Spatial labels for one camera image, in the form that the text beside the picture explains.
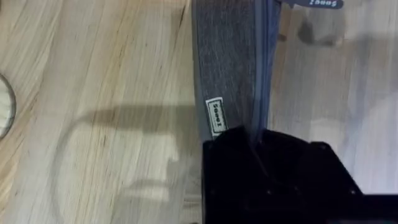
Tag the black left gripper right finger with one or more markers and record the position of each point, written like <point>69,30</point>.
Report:
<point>308,180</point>

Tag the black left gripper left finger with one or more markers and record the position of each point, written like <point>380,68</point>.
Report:
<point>230,180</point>

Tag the grey zip bag blue zip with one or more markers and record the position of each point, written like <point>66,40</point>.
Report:
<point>227,62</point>

